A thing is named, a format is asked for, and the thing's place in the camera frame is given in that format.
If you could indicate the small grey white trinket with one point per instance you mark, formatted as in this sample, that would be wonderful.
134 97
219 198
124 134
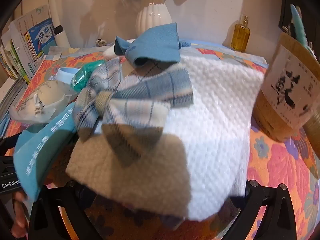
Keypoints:
101 42

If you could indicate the clear plastic bag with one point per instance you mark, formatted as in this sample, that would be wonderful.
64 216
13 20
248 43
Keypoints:
42 97

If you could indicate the person's left hand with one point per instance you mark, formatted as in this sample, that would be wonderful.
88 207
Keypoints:
20 217

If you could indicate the plaid fabric bow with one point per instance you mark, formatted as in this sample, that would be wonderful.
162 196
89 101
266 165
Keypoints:
140 92

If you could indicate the blue fabric bow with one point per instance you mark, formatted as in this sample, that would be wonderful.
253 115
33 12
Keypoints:
155 45

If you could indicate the blue cover workbook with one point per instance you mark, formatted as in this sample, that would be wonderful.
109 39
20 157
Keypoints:
41 40

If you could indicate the floral orange mat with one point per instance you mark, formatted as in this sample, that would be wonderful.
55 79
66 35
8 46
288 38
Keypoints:
280 160

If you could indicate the white plush toy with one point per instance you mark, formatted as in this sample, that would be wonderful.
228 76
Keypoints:
110 52

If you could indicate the teal brush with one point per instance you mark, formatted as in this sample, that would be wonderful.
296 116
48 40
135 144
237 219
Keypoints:
298 25

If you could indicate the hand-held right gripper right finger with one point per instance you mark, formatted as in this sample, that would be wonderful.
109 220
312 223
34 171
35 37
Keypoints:
262 195

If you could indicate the teal printed cloth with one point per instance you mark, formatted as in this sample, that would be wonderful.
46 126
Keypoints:
37 150

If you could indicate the row of upright books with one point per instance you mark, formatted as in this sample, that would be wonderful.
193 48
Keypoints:
10 60

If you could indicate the white pipe with black band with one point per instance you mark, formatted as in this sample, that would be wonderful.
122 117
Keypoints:
56 17

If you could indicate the green crinkled packet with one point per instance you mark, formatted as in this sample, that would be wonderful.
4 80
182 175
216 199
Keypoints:
86 76

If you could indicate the yellow liquid glass bottle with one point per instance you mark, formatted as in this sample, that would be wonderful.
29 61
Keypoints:
240 36

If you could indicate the white textured towel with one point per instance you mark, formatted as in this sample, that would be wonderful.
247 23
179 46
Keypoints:
212 130

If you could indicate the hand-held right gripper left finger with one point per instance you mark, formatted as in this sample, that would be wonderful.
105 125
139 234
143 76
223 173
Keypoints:
72 195

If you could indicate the white ribbed vase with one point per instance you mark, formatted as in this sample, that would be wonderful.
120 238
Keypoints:
152 17

